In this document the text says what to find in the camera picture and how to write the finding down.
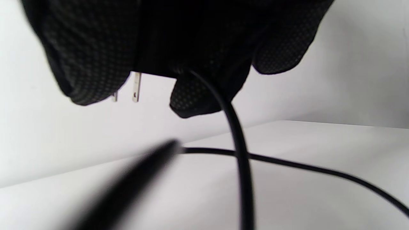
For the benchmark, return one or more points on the person's right hand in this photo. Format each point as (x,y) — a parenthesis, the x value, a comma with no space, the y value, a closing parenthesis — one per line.
(191,35)

